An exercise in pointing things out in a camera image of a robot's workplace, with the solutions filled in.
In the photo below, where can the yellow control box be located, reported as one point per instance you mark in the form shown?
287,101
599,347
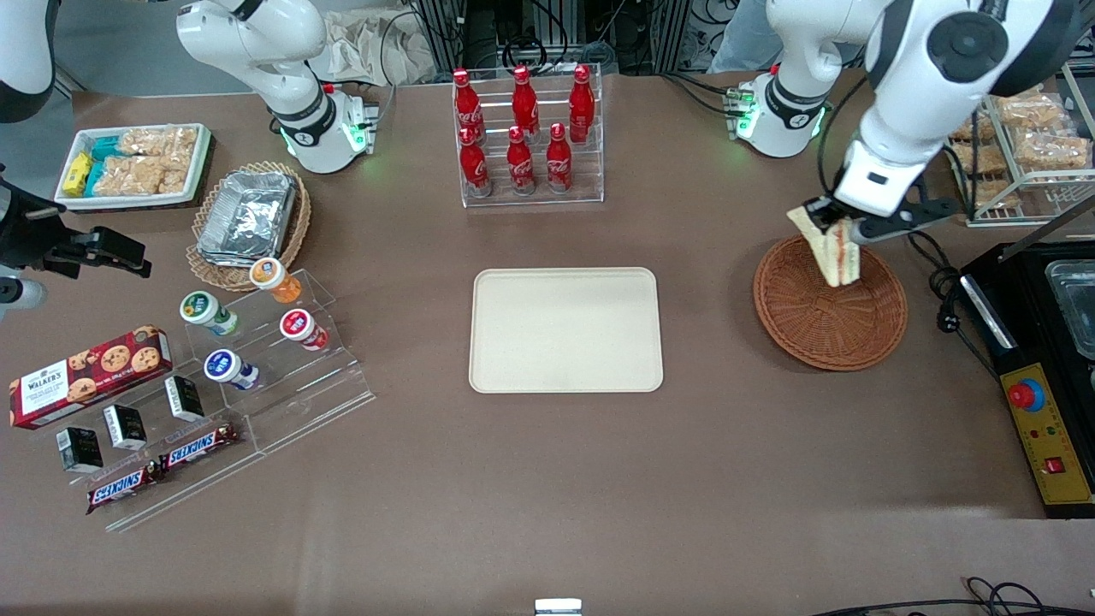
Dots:
1056,453

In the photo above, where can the clear packet of crispy snack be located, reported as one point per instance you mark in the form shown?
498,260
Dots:
975,130
1052,152
1031,111
979,158
997,195

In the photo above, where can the black table appliance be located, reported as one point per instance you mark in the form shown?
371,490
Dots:
1044,325

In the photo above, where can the teal snack packet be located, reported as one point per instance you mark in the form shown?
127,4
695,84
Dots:
107,148
94,178

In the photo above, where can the aluminium foil tray stack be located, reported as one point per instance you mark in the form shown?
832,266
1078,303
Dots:
248,218

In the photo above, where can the red emergency stop button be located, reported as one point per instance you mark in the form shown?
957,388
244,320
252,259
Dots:
1026,394

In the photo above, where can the red Walker's cookie box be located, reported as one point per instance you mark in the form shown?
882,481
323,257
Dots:
85,376

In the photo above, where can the green lid yogurt cup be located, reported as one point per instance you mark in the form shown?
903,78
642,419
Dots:
205,310

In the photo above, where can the crumpled beige cloth bag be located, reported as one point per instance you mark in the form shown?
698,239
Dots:
368,47

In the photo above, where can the yellow snack packet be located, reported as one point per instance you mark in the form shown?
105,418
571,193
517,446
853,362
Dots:
77,174

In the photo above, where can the white rectangular snack tray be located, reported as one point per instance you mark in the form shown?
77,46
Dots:
201,162

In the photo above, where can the triangular sandwich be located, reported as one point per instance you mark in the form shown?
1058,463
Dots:
834,257

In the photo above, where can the orange lid yogurt cup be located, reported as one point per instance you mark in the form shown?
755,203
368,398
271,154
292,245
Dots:
274,278

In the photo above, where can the small black box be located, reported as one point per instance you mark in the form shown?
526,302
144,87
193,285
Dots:
125,426
79,449
184,398

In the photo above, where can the light wicker basket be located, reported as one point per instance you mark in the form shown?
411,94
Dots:
295,231

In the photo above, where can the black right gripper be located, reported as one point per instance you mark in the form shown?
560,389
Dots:
26,228

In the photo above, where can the blue lid yogurt cup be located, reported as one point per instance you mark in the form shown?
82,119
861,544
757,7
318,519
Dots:
227,368

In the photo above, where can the red lid yogurt cup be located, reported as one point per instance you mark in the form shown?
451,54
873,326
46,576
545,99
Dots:
299,328

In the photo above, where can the red cola bottle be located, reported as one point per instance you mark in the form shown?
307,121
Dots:
559,162
582,103
524,98
520,167
466,98
475,167

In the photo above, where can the clear bag of rice crackers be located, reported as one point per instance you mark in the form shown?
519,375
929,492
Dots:
158,141
141,175

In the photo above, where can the brown wicker basket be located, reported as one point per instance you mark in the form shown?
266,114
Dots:
821,329

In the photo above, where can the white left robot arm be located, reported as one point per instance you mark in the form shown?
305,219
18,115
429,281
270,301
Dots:
941,68

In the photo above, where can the Snickers chocolate bar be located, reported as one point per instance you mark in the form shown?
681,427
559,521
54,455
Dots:
120,488
197,447

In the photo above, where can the clear acrylic stepped snack stand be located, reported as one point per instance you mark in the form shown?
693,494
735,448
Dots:
197,488

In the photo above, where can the small white bracket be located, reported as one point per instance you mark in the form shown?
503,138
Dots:
558,607

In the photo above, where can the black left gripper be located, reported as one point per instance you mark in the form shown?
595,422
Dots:
823,210

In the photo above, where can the person's blue jeans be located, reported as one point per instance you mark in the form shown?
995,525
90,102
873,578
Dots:
744,34

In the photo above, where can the clear acrylic bottle rack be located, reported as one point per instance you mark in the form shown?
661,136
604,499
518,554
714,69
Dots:
590,171

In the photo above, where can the clear acrylic stepped cup stand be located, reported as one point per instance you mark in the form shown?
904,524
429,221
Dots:
316,393

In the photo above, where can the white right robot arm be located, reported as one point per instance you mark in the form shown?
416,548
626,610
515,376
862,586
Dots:
257,43

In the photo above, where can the beige plastic tray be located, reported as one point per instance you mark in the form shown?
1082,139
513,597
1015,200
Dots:
565,329

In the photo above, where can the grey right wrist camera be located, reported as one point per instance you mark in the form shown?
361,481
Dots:
21,293

